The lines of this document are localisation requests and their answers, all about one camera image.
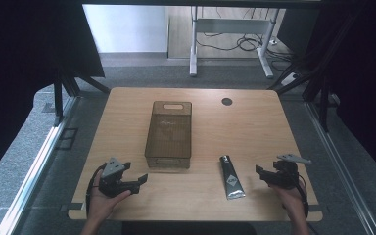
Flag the black floor cables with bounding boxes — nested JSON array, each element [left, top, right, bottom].
[[195, 8, 297, 71]]

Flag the white metal desk frame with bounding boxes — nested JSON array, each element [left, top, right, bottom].
[[189, 6, 280, 79]]

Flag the black metal stand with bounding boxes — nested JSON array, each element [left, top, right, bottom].
[[266, 13, 356, 133], [53, 68, 112, 127]]

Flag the white power strip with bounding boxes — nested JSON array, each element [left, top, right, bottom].
[[280, 71, 300, 87]]

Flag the person's left hand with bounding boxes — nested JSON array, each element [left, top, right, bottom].
[[87, 169, 132, 223]]

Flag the aluminium rail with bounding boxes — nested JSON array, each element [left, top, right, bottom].
[[0, 96, 80, 235], [305, 101, 376, 235]]

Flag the brown translucent plastic basket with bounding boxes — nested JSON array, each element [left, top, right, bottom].
[[144, 100, 193, 169]]

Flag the black curtain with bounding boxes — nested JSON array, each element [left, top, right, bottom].
[[0, 0, 106, 188], [276, 0, 376, 189]]

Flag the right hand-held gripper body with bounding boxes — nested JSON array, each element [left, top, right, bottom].
[[266, 153, 312, 190]]

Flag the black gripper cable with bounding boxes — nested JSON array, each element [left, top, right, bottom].
[[85, 163, 108, 218], [297, 174, 319, 235]]

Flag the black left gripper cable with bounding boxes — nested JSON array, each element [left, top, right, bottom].
[[85, 163, 108, 218]]

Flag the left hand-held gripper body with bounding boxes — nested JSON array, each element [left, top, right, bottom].
[[97, 157, 135, 199]]

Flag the person's right hand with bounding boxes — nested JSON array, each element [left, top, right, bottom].
[[268, 180, 308, 223]]

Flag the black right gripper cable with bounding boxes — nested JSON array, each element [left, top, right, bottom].
[[297, 174, 319, 235]]

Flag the silver tube with black cap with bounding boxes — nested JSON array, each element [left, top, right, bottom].
[[218, 155, 246, 201]]

